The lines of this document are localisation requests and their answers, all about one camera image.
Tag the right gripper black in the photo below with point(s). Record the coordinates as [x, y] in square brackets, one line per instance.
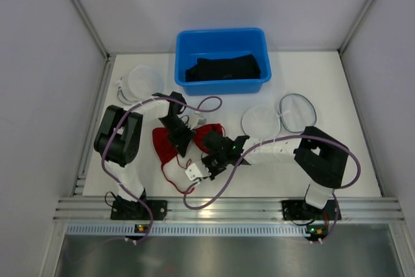
[214, 159]

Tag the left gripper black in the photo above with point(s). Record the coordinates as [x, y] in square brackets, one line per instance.
[181, 136]

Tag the red bra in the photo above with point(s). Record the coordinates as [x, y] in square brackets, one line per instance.
[166, 152]

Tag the white mesh laundry bag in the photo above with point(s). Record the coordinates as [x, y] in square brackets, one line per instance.
[139, 84]
[293, 113]

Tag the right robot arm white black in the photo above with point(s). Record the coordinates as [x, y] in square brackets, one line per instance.
[320, 156]

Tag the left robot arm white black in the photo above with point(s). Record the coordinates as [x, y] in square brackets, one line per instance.
[117, 141]

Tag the blue plastic bin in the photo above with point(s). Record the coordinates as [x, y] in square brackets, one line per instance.
[219, 44]

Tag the black garment in bin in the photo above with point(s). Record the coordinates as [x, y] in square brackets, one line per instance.
[239, 68]

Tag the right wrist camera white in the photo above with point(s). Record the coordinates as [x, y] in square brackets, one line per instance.
[197, 171]

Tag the slotted cable duct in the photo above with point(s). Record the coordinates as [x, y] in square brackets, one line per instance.
[196, 230]

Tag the aluminium mounting rail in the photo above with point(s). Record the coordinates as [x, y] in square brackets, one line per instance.
[364, 210]

